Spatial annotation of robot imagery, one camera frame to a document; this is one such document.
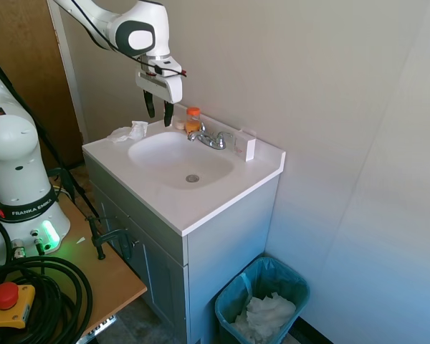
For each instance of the yellow emergency stop box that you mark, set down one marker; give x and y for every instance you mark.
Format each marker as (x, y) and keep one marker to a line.
(8, 300)

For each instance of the grey vanity cabinet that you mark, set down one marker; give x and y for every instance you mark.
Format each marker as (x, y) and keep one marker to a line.
(186, 258)

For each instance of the crumpled white tissue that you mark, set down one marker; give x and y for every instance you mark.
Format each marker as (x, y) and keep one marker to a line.
(128, 133)

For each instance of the white tissues in bin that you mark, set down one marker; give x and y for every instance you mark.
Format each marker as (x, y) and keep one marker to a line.
(263, 313)

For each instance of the small round white jar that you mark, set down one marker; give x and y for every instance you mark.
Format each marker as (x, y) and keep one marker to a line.
(180, 125)

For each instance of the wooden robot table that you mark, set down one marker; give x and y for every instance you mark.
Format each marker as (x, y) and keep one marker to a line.
(93, 272)

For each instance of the black metal clamp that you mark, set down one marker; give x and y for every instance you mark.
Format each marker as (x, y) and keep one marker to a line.
(109, 236)

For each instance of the trash bin with teal liner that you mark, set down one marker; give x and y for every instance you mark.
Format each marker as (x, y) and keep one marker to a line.
(265, 301)

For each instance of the white sink countertop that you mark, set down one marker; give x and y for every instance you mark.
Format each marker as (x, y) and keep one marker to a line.
(186, 168)

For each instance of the orange capped pill bottle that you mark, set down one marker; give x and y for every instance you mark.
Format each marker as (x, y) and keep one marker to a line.
(193, 120)

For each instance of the chrome sink faucet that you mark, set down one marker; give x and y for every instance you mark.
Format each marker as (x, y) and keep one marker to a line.
(208, 138)

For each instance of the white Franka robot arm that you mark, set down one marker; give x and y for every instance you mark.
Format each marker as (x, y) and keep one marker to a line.
(18, 157)

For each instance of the small white cardboard box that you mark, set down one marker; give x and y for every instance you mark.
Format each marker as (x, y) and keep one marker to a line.
(244, 144)

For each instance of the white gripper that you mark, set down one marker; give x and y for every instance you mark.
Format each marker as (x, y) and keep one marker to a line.
(161, 83)

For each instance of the chrome sink drain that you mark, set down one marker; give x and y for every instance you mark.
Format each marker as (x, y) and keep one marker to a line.
(192, 178)

